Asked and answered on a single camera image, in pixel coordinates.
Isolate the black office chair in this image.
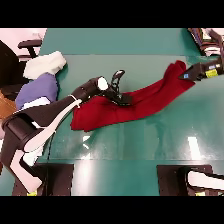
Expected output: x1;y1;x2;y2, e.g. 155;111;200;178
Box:
0;38;44;98

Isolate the heap of clothes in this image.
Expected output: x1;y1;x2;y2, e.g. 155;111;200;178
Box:
187;27;224;58

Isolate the brown garment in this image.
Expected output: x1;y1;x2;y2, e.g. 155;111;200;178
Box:
0;89;18;122

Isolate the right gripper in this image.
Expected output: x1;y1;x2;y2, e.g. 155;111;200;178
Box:
186;62;206;82

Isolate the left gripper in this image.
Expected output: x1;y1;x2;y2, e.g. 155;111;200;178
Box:
105;88;134;107

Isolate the purple garment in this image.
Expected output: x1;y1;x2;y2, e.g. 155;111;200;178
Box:
14;72;61;111

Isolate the white garment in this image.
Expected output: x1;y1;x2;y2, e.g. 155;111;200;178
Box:
22;50;68;81

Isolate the red garment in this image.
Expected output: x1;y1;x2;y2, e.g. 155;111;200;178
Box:
69;59;196;133

